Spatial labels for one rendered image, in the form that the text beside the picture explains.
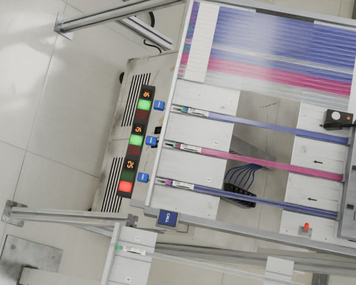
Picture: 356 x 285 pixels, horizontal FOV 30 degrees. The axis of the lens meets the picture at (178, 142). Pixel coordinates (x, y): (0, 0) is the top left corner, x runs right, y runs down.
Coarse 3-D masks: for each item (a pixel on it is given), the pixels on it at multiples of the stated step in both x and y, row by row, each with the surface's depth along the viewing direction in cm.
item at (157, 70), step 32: (128, 64) 272; (160, 64) 257; (128, 96) 265; (160, 96) 251; (256, 96) 242; (128, 128) 258; (160, 128) 244; (256, 128) 241; (288, 160) 254; (96, 192) 259; (256, 192) 240; (256, 224) 239
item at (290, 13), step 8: (208, 0) 206; (216, 0) 205; (224, 0) 205; (232, 0) 205; (240, 0) 205; (248, 0) 205; (256, 8) 205; (264, 8) 204; (272, 8) 204; (280, 8) 204; (288, 8) 204; (280, 16) 206; (288, 16) 205; (296, 16) 204; (304, 16) 203; (312, 16) 203; (320, 16) 203; (328, 16) 203; (336, 16) 203; (344, 24) 203; (352, 24) 202
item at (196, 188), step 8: (168, 184) 190; (208, 192) 190; (216, 192) 189; (224, 192) 189; (232, 192) 189; (248, 200) 189; (256, 200) 189; (264, 200) 189; (288, 208) 188; (296, 208) 188; (304, 208) 188; (328, 216) 187; (336, 216) 187
